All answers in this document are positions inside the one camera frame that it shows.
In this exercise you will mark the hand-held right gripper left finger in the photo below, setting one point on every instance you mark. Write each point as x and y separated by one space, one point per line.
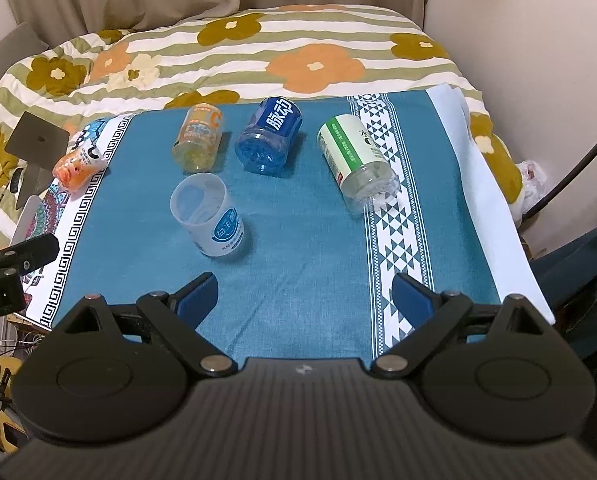
198 296

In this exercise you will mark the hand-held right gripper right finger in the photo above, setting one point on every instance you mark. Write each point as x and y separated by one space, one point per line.
411 296

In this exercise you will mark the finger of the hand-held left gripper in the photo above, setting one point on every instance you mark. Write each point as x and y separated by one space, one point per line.
28 254

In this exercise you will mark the clear bottle green label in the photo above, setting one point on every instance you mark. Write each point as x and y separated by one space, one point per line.
357 160

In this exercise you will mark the yellow orange-label bottle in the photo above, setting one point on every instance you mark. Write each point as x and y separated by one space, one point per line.
199 135

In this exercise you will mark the blue plastic bottle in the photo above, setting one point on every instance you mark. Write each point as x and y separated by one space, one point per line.
271 135

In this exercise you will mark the white cup with blue label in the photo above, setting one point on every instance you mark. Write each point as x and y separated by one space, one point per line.
213 222

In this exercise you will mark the mandala patterned cloth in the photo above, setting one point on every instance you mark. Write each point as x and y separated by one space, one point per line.
46 210

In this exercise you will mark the grey metal stand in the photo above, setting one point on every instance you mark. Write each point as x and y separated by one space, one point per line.
36 140

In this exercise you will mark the teal patterned cloth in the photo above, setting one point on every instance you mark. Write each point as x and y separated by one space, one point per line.
298 240

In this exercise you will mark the white cloth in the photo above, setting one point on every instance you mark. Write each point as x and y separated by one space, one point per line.
498 200

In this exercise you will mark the white plastic bag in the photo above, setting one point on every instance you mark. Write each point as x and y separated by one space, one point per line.
529 185

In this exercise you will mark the blue denim clothing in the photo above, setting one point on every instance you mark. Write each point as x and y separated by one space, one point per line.
578 270

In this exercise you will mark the grey chair back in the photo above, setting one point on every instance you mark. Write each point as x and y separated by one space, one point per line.
3 55

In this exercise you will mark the floral striped blanket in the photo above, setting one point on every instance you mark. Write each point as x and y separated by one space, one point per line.
278 55

